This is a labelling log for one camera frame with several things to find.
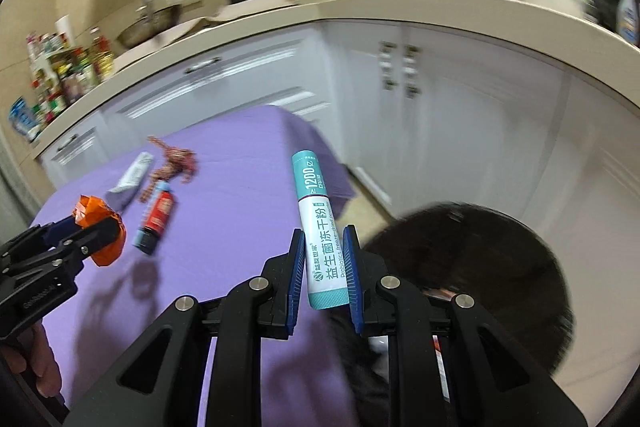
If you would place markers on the small white tube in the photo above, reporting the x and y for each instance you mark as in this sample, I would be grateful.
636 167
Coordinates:
122 193

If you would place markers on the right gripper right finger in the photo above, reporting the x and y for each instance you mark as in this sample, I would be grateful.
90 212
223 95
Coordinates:
352 279

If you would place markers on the white spray bottle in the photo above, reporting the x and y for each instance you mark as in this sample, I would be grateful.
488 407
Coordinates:
627 21

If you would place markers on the white corner cabinet doors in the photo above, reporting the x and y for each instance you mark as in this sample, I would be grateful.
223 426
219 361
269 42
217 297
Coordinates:
439 116

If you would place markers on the blue white package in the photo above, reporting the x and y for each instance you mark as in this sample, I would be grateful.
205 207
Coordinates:
23 120

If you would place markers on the purple tablecloth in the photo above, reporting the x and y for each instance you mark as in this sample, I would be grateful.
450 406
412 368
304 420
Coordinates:
238 210

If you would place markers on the steel wok pan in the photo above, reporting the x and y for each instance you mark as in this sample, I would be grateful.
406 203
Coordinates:
150 23

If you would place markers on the person's hand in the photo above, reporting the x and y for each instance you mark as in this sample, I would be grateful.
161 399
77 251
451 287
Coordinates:
40 359

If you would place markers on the condiment rack with bottles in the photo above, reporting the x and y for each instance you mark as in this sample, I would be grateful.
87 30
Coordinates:
62 71

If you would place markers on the small orange plastic bag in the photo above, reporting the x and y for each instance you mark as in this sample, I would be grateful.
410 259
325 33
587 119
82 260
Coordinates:
94 215

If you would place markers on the red black bottle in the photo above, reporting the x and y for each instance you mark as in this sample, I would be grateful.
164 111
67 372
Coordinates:
154 222

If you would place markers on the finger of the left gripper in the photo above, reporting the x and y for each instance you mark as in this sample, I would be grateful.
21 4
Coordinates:
59 230
92 236

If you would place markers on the white cabinet drawer front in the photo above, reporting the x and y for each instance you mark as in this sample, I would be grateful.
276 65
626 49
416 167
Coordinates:
284 68

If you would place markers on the blue white sachet strip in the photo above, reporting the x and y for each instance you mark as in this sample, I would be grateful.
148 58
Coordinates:
160 187

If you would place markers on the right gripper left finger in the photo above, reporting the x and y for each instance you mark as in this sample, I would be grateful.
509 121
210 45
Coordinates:
201 355

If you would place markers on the teal white tube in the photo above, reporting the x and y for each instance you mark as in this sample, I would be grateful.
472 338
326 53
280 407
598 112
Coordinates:
326 274

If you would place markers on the black trash bin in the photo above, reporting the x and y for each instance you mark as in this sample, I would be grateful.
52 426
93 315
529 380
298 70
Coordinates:
451 249

